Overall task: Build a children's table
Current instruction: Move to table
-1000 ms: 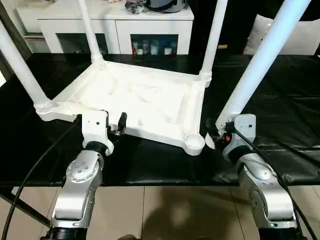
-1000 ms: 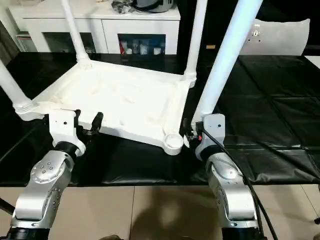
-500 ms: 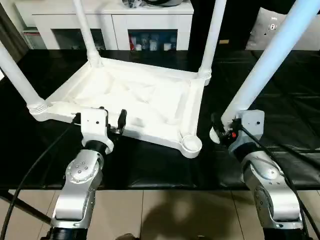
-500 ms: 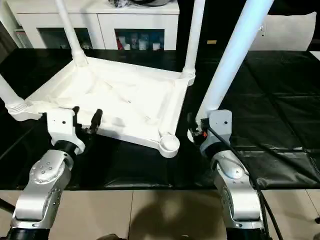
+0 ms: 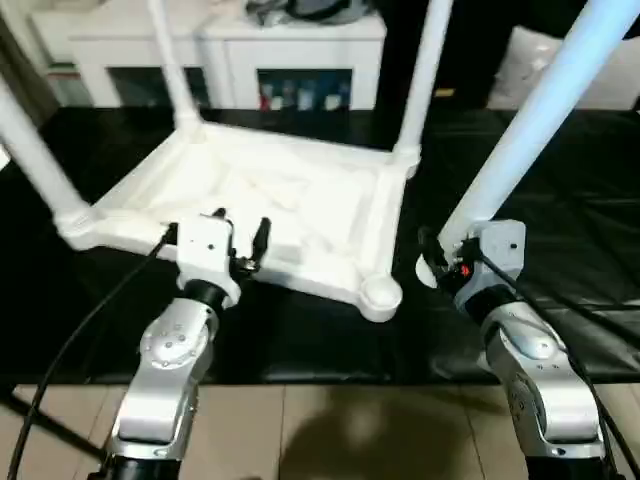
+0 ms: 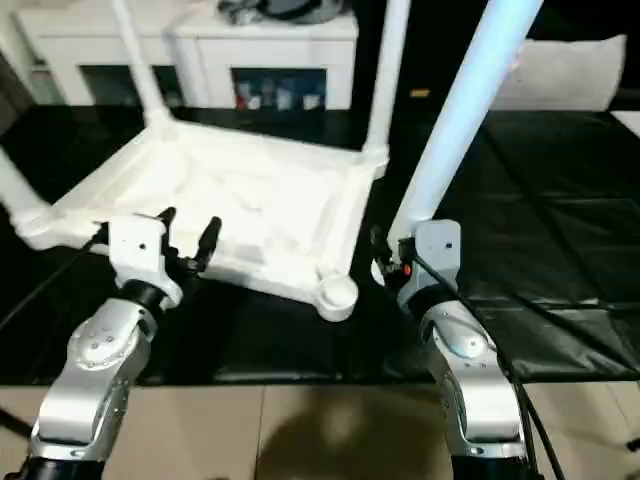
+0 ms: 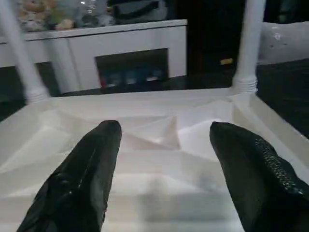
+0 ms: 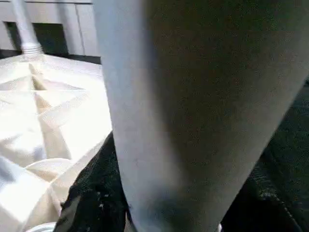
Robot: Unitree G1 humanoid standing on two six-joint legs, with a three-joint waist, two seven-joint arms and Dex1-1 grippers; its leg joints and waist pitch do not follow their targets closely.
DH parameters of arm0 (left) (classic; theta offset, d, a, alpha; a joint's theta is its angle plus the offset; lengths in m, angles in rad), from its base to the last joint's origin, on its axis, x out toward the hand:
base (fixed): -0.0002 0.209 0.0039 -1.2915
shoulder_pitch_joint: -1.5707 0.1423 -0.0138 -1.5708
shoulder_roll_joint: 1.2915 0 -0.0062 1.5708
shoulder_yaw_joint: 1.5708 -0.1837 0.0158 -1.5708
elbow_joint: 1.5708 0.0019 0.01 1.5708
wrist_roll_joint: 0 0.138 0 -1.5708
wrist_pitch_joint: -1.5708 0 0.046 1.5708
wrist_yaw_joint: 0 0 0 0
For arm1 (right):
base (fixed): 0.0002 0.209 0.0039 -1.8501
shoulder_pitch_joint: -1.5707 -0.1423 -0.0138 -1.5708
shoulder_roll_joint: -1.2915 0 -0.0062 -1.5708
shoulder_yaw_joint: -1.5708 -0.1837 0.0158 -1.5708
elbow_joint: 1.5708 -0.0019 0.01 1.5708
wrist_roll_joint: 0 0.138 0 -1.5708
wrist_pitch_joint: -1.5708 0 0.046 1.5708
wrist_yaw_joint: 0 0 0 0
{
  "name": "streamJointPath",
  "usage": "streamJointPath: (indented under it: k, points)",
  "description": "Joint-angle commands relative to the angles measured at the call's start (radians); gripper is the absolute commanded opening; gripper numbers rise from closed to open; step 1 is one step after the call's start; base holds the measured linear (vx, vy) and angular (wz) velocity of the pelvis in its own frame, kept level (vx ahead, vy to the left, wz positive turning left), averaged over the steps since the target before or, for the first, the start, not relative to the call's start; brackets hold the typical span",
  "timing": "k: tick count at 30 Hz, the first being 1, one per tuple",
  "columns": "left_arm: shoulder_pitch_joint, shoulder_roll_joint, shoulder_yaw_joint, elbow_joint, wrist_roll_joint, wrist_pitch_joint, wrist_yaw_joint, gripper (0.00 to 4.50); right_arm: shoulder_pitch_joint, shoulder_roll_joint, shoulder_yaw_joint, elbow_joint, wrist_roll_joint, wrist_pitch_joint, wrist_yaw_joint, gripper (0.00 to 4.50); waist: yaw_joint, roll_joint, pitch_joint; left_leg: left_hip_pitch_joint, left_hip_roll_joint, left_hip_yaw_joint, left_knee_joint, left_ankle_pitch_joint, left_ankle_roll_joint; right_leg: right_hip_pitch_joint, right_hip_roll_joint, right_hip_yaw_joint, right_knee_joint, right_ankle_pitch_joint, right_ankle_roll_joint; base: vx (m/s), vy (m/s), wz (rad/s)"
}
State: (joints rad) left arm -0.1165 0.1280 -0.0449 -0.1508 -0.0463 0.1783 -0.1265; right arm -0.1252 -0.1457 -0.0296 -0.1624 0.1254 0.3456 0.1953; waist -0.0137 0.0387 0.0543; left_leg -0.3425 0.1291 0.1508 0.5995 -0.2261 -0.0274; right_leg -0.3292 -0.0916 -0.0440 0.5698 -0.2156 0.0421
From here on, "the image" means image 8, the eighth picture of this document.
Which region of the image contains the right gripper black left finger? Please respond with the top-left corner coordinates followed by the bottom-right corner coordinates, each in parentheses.
top-left (54, 131), bottom-right (131, 232)

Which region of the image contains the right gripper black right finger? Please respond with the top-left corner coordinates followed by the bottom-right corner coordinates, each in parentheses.
top-left (221, 147), bottom-right (309, 232)

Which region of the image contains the white plastic table top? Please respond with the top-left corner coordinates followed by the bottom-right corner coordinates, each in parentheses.
top-left (0, 53), bottom-right (121, 232)

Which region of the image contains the white plastic table leg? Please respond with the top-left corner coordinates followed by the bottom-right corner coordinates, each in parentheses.
top-left (93, 0), bottom-right (309, 232)
top-left (11, 0), bottom-right (46, 58)

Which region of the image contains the white sideboard with glass doors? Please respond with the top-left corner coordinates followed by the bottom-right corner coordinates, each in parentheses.
top-left (0, 0), bottom-right (101, 58)

